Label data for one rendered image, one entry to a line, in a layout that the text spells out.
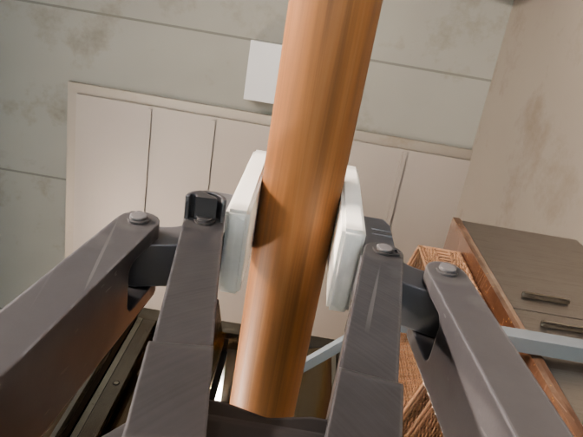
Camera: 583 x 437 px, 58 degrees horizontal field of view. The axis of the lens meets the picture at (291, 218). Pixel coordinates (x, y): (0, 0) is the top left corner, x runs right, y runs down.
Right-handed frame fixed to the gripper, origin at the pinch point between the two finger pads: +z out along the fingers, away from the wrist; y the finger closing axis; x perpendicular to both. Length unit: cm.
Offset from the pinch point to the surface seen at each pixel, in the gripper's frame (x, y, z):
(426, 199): -114, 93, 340
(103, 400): -116, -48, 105
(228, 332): -116, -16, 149
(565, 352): -58, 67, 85
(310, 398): -116, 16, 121
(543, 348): -58, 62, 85
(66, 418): -111, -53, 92
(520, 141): -49, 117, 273
